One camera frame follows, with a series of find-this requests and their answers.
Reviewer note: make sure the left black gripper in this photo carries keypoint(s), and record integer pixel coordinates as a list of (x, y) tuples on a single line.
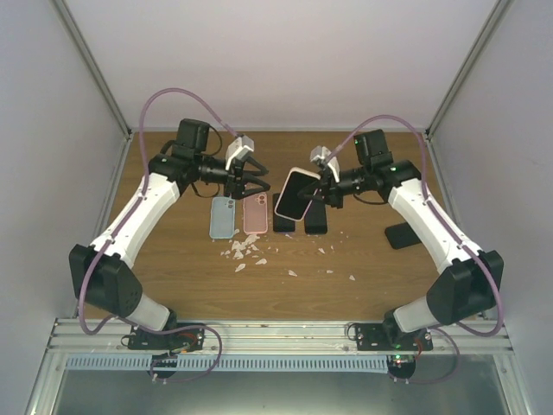
[(237, 187)]

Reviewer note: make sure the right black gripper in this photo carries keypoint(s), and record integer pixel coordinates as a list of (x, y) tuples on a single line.
[(331, 196)]

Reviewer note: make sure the pink phone case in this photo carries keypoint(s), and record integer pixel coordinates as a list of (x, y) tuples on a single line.
[(255, 219)]

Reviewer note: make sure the black phone from blue case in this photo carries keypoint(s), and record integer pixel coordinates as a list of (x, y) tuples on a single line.
[(315, 220)]

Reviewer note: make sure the purple black phone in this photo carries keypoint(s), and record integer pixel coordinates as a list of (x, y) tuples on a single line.
[(281, 225)]

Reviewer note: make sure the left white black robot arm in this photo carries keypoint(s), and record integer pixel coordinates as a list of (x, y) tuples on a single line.
[(102, 272)]

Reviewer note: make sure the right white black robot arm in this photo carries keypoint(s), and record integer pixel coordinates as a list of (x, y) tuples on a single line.
[(468, 278)]

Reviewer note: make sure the phone in black case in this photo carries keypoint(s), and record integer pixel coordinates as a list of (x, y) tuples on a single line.
[(401, 236)]

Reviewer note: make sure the white debris flakes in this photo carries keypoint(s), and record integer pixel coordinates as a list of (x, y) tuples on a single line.
[(293, 255)]

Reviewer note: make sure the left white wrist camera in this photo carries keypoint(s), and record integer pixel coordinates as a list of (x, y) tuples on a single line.
[(239, 150)]

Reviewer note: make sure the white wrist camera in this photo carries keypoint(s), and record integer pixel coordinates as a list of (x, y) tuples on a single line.
[(239, 150), (320, 156)]

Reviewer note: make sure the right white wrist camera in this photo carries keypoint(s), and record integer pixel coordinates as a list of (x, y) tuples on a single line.
[(320, 156)]

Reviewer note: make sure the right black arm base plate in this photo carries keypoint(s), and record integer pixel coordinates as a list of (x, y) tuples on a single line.
[(371, 337)]

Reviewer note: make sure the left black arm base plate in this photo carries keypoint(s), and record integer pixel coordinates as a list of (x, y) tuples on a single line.
[(188, 340)]

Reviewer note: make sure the left aluminium corner post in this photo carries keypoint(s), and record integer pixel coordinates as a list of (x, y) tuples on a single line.
[(71, 26)]

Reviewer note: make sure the aluminium corner post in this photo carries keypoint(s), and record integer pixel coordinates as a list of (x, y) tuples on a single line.
[(487, 30), (71, 26)]

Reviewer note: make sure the aluminium front rail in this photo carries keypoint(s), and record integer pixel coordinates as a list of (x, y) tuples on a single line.
[(262, 337)]

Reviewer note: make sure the grey slotted cable duct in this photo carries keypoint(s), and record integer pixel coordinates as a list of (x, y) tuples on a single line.
[(233, 363)]

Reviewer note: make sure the right aluminium corner post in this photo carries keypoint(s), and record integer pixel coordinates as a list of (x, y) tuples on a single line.
[(487, 30)]

